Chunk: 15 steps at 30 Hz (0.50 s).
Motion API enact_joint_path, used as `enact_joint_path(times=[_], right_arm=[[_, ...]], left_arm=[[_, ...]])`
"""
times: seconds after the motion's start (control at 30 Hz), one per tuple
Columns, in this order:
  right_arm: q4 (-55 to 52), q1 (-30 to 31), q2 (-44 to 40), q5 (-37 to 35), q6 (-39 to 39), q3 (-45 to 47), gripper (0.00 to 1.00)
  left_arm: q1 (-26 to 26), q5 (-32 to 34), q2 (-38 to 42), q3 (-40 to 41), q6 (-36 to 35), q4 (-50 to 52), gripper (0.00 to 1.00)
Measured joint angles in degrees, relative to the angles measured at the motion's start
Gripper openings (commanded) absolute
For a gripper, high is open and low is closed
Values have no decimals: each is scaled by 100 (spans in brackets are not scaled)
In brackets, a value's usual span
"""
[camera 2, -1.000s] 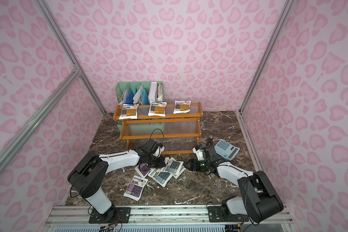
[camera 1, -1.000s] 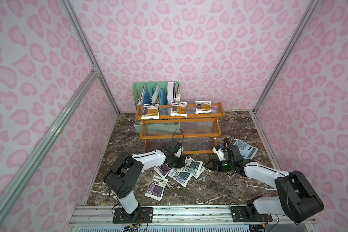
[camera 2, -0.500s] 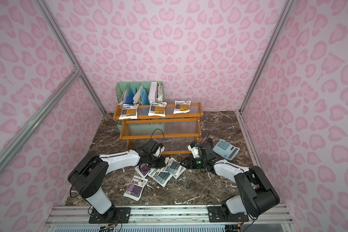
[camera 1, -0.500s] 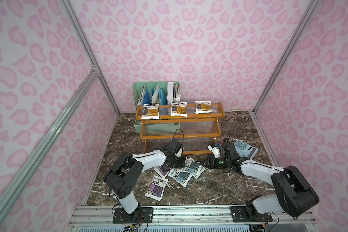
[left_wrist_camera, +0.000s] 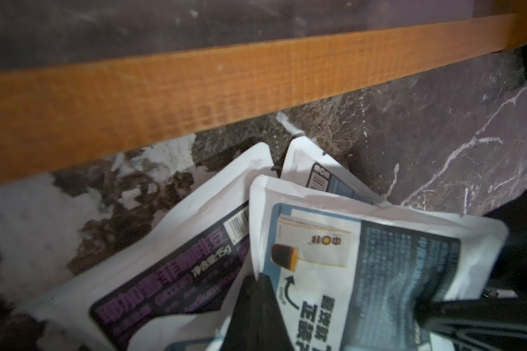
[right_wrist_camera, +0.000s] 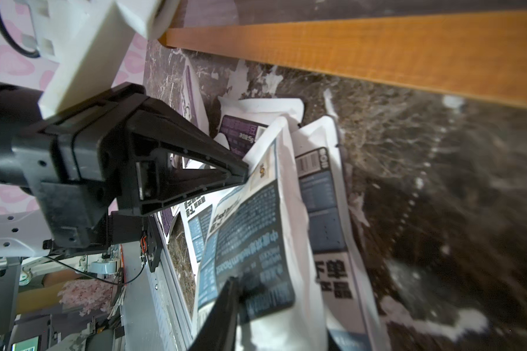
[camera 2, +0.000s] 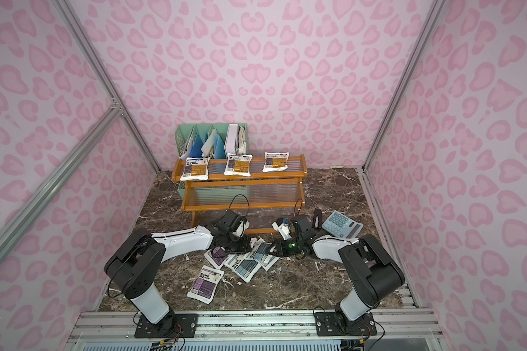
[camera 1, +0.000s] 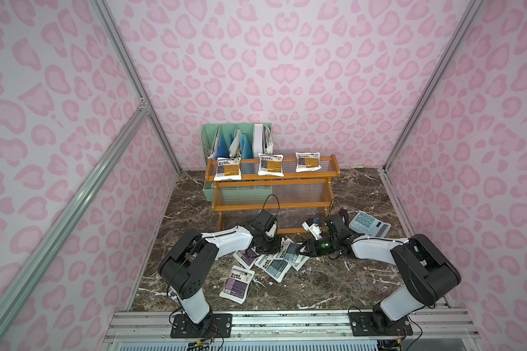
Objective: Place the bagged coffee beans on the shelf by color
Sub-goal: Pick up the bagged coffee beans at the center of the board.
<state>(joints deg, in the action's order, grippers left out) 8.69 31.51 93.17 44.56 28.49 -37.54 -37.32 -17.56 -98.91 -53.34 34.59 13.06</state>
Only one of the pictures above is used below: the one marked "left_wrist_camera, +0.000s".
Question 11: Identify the purple coffee bag in pile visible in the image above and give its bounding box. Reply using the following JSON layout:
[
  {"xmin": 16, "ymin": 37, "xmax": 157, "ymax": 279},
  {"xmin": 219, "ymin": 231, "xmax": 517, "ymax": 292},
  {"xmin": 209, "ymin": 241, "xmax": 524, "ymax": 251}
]
[{"xmin": 18, "ymin": 142, "xmax": 274, "ymax": 350}]

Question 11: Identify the blue coffee bag front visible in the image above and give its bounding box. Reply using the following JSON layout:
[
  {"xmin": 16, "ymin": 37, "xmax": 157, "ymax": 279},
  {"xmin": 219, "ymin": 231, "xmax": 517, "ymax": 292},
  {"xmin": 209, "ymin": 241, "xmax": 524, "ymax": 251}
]
[{"xmin": 249, "ymin": 175, "xmax": 509, "ymax": 350}]

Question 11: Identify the blue coffee bag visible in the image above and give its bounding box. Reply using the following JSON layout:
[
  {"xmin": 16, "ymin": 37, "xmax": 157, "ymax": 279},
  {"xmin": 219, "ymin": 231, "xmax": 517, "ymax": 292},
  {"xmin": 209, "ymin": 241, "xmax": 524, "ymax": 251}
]
[
  {"xmin": 249, "ymin": 175, "xmax": 509, "ymax": 350},
  {"xmin": 280, "ymin": 136, "xmax": 391, "ymax": 207}
]

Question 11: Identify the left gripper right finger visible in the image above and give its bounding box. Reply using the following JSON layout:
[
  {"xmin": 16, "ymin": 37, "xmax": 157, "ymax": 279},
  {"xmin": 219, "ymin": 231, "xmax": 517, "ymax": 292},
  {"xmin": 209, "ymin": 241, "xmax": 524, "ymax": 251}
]
[{"xmin": 415, "ymin": 298, "xmax": 527, "ymax": 350}]

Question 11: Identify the orange three-tier shelf rack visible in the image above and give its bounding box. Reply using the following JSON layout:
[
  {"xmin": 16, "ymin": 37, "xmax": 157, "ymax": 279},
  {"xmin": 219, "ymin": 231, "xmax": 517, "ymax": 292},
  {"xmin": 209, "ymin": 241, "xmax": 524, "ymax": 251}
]
[{"xmin": 0, "ymin": 1, "xmax": 527, "ymax": 184}]

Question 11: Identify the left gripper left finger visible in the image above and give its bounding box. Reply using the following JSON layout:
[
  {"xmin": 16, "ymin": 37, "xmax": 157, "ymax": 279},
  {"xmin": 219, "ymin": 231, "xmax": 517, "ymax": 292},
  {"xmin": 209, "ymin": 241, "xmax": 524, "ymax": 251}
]
[{"xmin": 221, "ymin": 273, "xmax": 294, "ymax": 351}]

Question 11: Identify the blue coffee bag middle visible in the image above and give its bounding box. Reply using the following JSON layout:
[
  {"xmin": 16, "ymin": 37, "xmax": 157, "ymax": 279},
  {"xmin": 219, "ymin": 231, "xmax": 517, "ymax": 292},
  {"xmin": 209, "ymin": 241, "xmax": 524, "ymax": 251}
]
[{"xmin": 280, "ymin": 136, "xmax": 391, "ymax": 207}]

